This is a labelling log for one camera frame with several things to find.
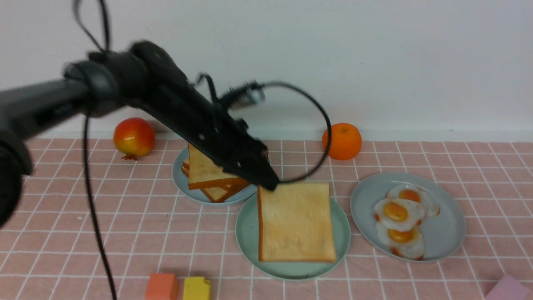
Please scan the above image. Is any pink foam block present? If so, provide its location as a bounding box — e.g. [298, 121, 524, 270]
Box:
[485, 273, 531, 300]

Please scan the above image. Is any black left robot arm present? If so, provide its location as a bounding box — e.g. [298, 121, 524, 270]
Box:
[0, 41, 280, 225]

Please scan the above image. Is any orange foam block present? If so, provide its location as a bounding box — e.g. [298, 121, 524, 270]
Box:
[144, 273, 179, 300]

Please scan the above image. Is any toast slice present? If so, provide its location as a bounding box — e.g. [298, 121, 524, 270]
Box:
[200, 183, 249, 203]
[188, 144, 250, 190]
[181, 157, 190, 178]
[257, 182, 337, 263]

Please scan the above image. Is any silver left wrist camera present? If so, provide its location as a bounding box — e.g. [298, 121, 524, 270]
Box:
[219, 82, 265, 110]

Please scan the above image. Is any fried egg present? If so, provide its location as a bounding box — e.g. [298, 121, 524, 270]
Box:
[386, 184, 441, 218]
[374, 197, 425, 232]
[375, 223, 425, 260]

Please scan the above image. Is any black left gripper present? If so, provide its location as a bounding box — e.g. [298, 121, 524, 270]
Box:
[139, 66, 280, 190]

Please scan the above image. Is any yellow foam block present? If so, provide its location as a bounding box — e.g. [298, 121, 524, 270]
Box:
[182, 277, 211, 300]

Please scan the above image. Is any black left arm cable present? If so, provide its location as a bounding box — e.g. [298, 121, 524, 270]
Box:
[73, 0, 332, 300]

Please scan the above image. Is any pink checkered tablecloth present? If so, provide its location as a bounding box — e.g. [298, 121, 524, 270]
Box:
[0, 139, 533, 300]

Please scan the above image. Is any teal green centre plate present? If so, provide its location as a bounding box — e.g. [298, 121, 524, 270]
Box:
[235, 195, 351, 281]

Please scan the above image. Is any light blue bread plate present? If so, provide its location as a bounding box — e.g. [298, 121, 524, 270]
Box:
[172, 148, 257, 207]

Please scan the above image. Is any grey blue egg plate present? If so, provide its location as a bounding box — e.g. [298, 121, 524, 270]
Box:
[350, 172, 466, 262]

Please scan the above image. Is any red yellow pomegranate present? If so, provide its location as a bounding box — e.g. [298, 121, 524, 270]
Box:
[113, 117, 156, 161]

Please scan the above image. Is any orange mandarin fruit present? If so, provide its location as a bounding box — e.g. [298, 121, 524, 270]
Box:
[328, 123, 362, 161]

